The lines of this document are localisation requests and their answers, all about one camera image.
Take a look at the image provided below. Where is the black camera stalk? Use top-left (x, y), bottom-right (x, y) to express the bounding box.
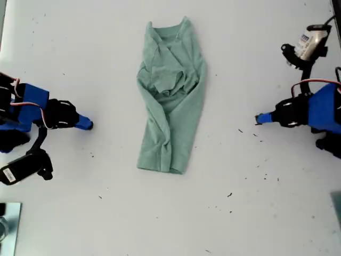
top-left (26, 125), bottom-right (50, 158)
top-left (280, 43), bottom-right (329, 97)

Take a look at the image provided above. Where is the silver camera box with label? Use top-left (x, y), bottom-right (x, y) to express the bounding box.
top-left (295, 23), bottom-right (332, 61)

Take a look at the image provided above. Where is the red white black wire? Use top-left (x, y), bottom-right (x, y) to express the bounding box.
top-left (9, 76), bottom-right (49, 131)
top-left (290, 78), bottom-right (341, 98)

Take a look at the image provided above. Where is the black camera box with label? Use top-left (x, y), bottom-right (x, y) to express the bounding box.
top-left (0, 151), bottom-right (54, 186)

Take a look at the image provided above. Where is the black camera cable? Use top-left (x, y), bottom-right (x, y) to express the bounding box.
top-left (323, 14), bottom-right (338, 27)

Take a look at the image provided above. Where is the green t-shirt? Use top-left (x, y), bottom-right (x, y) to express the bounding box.
top-left (136, 15), bottom-right (208, 176)

